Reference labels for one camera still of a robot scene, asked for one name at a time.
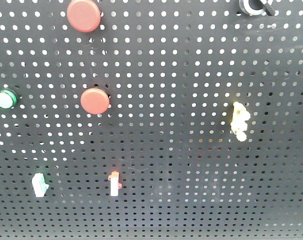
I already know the black white rotary selector switch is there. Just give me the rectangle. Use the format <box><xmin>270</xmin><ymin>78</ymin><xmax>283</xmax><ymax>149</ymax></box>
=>
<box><xmin>238</xmin><ymin>0</ymin><xmax>276</xmax><ymax>16</ymax></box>

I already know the lower red push button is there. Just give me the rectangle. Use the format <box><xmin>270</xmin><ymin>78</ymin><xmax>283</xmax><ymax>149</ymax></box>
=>
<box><xmin>80</xmin><ymin>87</ymin><xmax>110</xmax><ymax>115</ymax></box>

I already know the red push button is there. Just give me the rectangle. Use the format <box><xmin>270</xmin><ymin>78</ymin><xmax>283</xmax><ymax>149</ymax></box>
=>
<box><xmin>80</xmin><ymin>87</ymin><xmax>110</xmax><ymax>115</ymax></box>
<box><xmin>66</xmin><ymin>0</ymin><xmax>101</xmax><ymax>33</ymax></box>

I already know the upper red push button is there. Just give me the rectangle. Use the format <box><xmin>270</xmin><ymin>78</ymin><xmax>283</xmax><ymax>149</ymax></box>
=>
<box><xmin>66</xmin><ymin>0</ymin><xmax>101</xmax><ymax>33</ymax></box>

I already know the green push button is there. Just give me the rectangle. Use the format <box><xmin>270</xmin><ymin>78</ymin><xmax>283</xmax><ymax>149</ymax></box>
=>
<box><xmin>0</xmin><ymin>88</ymin><xmax>18</xmax><ymax>109</ymax></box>

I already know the black perforated pegboard panel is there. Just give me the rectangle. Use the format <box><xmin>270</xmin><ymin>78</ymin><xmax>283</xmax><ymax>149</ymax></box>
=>
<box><xmin>0</xmin><ymin>0</ymin><xmax>303</xmax><ymax>240</ymax></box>

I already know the white red rocker switch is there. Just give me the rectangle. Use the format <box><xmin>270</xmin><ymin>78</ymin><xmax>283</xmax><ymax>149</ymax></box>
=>
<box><xmin>108</xmin><ymin>171</ymin><xmax>122</xmax><ymax>197</ymax></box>

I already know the white green rocker switch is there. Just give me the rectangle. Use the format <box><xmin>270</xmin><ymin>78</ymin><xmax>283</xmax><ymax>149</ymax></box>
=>
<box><xmin>31</xmin><ymin>173</ymin><xmax>49</xmax><ymax>198</ymax></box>

